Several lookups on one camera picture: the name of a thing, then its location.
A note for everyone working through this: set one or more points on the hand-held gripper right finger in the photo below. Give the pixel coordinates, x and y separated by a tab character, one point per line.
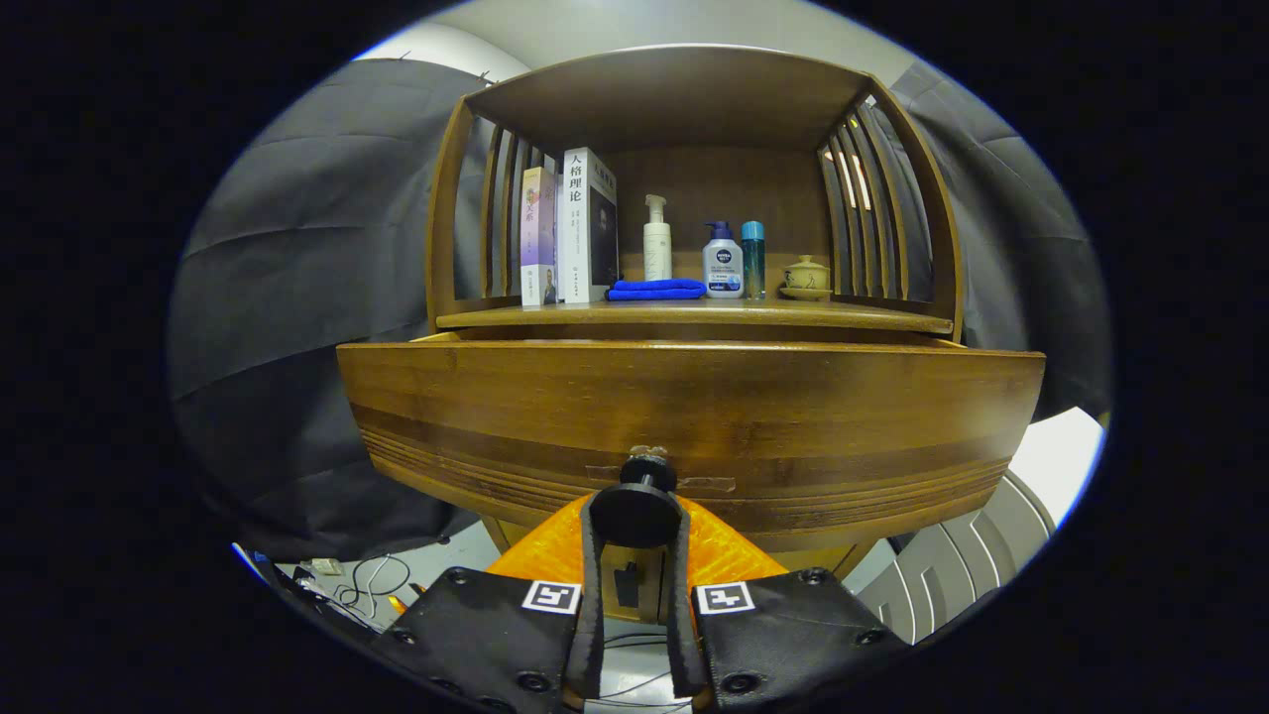
679	615

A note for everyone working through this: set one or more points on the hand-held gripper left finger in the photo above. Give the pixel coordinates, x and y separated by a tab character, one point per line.
585	615

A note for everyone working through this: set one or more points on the black drawer knob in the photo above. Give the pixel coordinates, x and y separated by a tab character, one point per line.
634	516

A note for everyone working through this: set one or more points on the wooden drawer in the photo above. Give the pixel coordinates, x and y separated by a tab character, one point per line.
694	407

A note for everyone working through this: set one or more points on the wooden cabinet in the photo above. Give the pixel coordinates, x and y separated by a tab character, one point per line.
684	99

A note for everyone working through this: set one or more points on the white power strip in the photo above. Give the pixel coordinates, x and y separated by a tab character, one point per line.
327	567

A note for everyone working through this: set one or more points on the blue folded cloth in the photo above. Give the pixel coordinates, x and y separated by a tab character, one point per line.
654	290

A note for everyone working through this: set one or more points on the white bottle with blue cap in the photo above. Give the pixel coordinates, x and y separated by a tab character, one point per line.
723	268

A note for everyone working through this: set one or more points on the teal bottle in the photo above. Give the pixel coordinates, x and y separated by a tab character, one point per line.
753	263

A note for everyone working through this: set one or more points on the ceramic lidded teacup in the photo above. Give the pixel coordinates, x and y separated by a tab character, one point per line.
805	278

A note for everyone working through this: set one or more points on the white pump bottle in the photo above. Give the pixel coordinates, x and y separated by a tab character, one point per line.
657	248

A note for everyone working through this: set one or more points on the purple book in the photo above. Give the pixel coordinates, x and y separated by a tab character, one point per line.
537	238

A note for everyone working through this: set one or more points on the white and black book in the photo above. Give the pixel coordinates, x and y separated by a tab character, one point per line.
575	228

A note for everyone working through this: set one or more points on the white and grey box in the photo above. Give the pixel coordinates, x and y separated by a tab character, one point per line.
1061	456

